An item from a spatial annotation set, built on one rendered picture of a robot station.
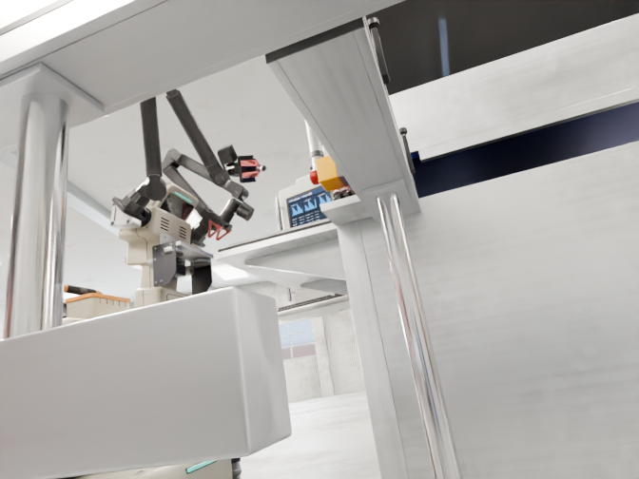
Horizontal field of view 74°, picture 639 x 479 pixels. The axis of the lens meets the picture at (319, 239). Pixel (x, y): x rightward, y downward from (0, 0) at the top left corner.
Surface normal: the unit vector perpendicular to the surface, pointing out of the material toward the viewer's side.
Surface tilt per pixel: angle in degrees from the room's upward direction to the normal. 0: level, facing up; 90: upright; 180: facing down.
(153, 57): 180
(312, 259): 90
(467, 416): 90
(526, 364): 90
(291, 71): 180
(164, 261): 90
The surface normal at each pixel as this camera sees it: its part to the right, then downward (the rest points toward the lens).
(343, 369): -0.04, -0.30
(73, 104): 0.15, 0.94
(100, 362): -0.32, -0.25
